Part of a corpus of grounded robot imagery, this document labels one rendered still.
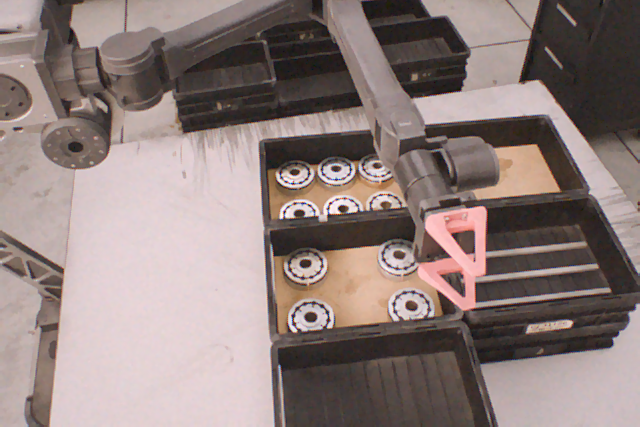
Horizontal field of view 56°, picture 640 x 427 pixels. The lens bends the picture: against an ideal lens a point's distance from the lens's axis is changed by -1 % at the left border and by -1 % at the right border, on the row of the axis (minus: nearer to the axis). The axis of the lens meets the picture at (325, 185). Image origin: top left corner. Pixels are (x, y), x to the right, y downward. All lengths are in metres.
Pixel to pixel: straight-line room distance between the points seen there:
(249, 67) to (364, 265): 1.39
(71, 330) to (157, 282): 0.23
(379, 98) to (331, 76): 1.90
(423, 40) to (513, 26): 1.23
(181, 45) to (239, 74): 1.61
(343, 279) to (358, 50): 0.65
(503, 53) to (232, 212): 2.30
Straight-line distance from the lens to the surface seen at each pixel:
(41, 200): 3.03
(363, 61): 0.94
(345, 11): 1.06
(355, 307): 1.40
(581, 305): 1.38
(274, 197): 1.61
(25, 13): 1.08
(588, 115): 2.94
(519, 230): 1.59
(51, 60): 1.02
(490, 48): 3.71
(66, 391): 1.57
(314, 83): 2.71
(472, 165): 0.78
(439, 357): 1.35
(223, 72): 2.64
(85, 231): 1.84
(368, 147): 1.67
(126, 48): 0.98
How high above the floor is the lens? 2.01
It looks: 47 degrees down
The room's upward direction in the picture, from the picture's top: 1 degrees counter-clockwise
